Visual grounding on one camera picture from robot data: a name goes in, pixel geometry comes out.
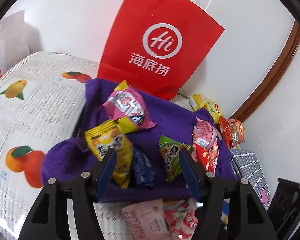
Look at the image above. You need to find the pale pink snack packet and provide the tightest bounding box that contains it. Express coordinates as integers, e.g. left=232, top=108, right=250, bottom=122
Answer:
left=122, top=199, right=170, bottom=240

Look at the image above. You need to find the magenta and yellow snack packet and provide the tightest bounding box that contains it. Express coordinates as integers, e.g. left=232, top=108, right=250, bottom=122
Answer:
left=100, top=80, right=157, bottom=133

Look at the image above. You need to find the red paper bag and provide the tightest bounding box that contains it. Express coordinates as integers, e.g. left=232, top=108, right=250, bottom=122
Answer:
left=97, top=0, right=225, bottom=101

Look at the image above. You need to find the purple towel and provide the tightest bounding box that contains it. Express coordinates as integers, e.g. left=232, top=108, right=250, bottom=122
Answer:
left=41, top=78, right=238, bottom=204

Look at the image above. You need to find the grey checked blanket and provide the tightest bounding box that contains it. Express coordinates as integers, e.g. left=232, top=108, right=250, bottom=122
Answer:
left=230, top=149, right=272, bottom=212

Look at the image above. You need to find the brown wooden frame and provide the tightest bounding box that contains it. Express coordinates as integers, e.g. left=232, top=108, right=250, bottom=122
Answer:
left=229, top=19, right=300, bottom=122

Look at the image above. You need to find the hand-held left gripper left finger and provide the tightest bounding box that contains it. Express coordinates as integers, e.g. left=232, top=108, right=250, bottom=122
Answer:
left=17, top=148, right=118, bottom=240

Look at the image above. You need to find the yellow green snack packet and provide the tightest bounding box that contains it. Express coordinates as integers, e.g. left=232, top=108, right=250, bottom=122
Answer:
left=189, top=94, right=224, bottom=124

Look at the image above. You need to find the orange red snack packet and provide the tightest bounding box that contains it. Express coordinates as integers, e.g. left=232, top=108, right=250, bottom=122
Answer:
left=219, top=116, right=245, bottom=150

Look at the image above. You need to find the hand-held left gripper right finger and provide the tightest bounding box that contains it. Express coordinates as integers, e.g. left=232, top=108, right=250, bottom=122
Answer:
left=179, top=147, right=278, bottom=240

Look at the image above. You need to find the white bag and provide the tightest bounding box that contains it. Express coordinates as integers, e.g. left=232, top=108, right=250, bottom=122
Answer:
left=0, top=9, right=30, bottom=79

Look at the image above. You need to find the fruit print bed sheet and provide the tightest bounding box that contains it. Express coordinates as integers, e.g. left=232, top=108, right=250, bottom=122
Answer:
left=0, top=51, right=240, bottom=240

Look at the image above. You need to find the dark blue snack packet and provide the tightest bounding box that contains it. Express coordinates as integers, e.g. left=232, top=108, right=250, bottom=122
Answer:
left=132, top=146, right=155, bottom=189

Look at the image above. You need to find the pink bear print snack packet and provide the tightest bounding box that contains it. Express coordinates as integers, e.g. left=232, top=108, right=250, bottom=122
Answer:
left=162, top=197, right=199, bottom=240

